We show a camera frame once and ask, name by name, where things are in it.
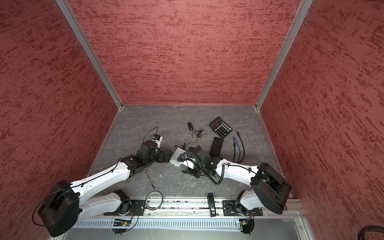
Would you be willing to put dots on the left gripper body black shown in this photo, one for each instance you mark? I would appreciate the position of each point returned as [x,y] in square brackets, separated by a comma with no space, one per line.
[158,157]

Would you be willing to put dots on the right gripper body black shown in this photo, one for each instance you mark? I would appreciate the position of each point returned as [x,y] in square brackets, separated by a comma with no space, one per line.
[198,168]

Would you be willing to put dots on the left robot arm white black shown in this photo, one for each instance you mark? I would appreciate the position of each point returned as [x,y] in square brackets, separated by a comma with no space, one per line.
[69,203]

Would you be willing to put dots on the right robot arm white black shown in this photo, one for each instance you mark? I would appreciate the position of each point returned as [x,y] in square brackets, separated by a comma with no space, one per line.
[269,188]

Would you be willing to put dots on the metal spoon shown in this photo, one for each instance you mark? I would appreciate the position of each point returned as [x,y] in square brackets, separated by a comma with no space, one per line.
[151,182]

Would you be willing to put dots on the black rectangular box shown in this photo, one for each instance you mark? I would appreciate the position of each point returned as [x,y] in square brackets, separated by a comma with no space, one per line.
[216,147]

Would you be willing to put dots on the black calculator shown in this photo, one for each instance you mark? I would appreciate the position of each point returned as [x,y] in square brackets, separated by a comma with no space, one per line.
[219,127]

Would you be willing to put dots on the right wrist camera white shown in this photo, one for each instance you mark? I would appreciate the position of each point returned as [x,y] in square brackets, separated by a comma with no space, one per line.
[189,164]

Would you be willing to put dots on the black power adapter with cord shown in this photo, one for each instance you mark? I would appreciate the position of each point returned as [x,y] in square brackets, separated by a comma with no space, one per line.
[196,134]

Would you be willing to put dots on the black clip handle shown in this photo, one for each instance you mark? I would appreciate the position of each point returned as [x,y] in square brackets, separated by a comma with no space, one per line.
[212,206]

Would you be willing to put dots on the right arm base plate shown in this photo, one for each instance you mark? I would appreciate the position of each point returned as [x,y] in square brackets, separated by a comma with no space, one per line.
[234,208]

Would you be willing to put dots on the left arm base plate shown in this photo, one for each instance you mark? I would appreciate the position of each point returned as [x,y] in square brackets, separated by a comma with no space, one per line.
[138,207]

